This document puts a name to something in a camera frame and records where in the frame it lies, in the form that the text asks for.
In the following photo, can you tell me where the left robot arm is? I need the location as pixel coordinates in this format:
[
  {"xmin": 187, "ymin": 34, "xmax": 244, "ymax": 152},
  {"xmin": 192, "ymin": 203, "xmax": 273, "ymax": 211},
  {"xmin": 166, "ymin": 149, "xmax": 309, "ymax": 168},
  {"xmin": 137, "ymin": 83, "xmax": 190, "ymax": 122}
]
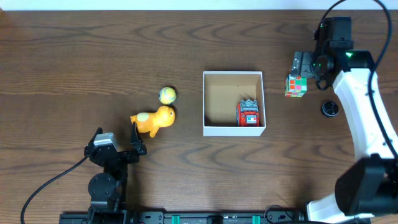
[{"xmin": 84, "ymin": 128, "xmax": 139, "ymax": 224}]

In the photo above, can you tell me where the white cardboard box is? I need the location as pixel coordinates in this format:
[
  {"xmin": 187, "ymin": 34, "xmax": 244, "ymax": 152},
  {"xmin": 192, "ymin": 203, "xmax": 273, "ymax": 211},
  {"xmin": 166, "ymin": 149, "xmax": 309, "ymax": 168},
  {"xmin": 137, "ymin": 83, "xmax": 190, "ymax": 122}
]
[{"xmin": 203, "ymin": 71, "xmax": 266, "ymax": 137}]

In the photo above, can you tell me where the red toy truck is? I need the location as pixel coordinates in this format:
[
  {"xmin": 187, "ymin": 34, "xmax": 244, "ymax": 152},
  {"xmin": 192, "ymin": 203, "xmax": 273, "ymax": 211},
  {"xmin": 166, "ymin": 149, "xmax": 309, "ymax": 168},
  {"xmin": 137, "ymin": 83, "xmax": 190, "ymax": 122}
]
[{"xmin": 236, "ymin": 100, "xmax": 259, "ymax": 127}]

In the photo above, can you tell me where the black round lid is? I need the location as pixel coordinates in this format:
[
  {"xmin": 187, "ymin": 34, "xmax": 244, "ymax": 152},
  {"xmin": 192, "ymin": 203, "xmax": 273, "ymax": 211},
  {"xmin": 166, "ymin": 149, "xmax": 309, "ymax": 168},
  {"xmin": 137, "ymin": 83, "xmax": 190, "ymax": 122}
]
[{"xmin": 320, "ymin": 100, "xmax": 339, "ymax": 118}]

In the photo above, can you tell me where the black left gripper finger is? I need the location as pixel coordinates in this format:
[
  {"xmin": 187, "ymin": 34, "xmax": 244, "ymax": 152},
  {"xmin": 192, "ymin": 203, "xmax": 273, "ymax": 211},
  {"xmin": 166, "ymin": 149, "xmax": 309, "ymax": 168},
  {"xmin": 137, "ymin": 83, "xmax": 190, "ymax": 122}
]
[
  {"xmin": 130, "ymin": 122, "xmax": 147, "ymax": 156},
  {"xmin": 84, "ymin": 127, "xmax": 103, "ymax": 156}
]

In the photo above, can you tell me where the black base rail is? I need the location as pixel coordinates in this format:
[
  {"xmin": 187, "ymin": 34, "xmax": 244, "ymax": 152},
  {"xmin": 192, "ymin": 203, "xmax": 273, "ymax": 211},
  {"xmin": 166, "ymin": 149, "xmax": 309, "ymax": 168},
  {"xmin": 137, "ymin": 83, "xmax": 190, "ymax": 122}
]
[{"xmin": 59, "ymin": 207, "xmax": 307, "ymax": 224}]

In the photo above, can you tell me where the orange rubber animal toy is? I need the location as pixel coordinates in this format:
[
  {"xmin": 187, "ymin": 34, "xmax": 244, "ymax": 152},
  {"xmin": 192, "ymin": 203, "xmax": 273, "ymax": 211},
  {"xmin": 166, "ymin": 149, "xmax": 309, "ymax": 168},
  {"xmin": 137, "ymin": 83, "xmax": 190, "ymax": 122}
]
[{"xmin": 130, "ymin": 106, "xmax": 176, "ymax": 138}]

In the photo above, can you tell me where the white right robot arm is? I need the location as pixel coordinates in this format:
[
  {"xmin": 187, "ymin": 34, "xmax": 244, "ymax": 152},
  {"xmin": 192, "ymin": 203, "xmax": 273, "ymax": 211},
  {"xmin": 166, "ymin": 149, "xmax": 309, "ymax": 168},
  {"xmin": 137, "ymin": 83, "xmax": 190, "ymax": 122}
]
[{"xmin": 285, "ymin": 16, "xmax": 397, "ymax": 223}]

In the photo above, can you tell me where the colourful puzzle cube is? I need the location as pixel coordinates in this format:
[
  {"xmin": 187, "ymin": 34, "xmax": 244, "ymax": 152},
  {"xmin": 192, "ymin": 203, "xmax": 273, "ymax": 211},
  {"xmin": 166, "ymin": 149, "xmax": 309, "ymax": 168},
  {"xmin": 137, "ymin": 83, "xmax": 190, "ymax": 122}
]
[{"xmin": 284, "ymin": 75, "xmax": 308, "ymax": 98}]

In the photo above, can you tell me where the yellow grey striped ball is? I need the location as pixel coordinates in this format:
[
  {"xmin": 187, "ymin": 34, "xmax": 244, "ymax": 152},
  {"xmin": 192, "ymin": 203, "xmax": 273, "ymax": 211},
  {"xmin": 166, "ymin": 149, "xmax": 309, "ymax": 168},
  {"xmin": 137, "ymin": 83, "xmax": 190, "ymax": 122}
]
[{"xmin": 159, "ymin": 87, "xmax": 177, "ymax": 105}]

